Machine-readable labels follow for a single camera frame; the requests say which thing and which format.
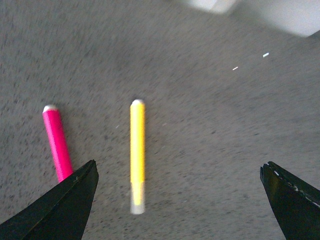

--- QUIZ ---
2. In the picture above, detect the pink highlighter pen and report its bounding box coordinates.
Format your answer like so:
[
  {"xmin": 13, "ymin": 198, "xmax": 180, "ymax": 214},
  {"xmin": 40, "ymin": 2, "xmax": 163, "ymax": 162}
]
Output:
[{"xmin": 42, "ymin": 104, "xmax": 74, "ymax": 183}]

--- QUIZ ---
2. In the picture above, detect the white pleated curtain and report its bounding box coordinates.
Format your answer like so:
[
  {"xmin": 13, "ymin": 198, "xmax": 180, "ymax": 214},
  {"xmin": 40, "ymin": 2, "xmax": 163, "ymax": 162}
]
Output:
[{"xmin": 174, "ymin": 0, "xmax": 320, "ymax": 39}]

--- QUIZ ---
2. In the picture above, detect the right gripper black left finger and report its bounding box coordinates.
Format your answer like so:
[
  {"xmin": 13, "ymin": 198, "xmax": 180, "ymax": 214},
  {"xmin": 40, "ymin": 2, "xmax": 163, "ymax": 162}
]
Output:
[{"xmin": 0, "ymin": 160, "xmax": 99, "ymax": 240}]

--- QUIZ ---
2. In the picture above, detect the yellow highlighter pen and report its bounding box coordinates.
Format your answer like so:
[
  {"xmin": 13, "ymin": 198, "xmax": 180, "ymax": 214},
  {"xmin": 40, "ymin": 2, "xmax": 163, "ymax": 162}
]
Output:
[{"xmin": 130, "ymin": 99, "xmax": 145, "ymax": 215}]

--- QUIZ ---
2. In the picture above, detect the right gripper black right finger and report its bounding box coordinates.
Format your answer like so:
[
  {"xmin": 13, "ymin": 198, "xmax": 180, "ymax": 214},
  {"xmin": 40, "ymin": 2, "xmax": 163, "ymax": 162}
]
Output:
[{"xmin": 260, "ymin": 161, "xmax": 320, "ymax": 240}]

